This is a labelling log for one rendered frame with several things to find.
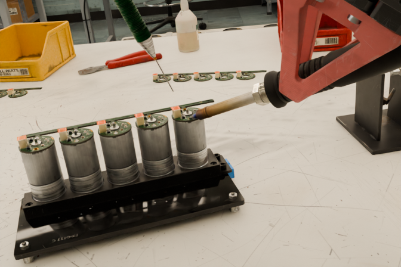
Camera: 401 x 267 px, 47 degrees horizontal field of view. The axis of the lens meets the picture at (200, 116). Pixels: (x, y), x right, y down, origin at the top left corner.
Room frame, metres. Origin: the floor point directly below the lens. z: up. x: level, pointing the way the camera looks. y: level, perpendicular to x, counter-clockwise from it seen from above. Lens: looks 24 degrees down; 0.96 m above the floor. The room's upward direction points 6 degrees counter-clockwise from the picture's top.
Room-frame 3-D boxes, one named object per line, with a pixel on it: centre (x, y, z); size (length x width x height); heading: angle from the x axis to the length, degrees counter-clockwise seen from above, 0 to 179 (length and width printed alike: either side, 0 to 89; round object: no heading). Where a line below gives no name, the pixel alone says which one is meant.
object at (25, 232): (0.30, 0.06, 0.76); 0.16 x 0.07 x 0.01; 103
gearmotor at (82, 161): (0.31, 0.09, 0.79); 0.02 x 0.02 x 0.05
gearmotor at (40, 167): (0.30, 0.12, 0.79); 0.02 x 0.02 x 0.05
